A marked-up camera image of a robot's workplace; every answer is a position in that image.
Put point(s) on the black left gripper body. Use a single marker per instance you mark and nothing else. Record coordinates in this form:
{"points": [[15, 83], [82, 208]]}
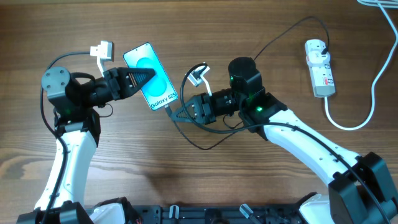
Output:
{"points": [[112, 84]]}

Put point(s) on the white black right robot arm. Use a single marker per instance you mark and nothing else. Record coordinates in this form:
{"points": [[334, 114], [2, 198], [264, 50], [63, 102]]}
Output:
{"points": [[360, 188]]}

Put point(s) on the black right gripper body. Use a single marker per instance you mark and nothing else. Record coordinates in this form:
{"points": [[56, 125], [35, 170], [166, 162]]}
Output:
{"points": [[206, 108]]}

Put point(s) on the Galaxy S25 smartphone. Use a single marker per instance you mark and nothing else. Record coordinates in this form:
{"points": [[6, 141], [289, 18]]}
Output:
{"points": [[159, 91]]}

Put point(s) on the white USB wall charger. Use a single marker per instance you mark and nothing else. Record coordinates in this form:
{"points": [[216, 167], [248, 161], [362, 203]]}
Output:
{"points": [[315, 58]]}

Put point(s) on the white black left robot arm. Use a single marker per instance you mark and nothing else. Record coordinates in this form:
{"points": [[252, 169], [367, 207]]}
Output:
{"points": [[77, 131]]}

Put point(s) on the white power strip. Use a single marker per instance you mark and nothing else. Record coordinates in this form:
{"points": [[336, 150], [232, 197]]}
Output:
{"points": [[321, 77]]}

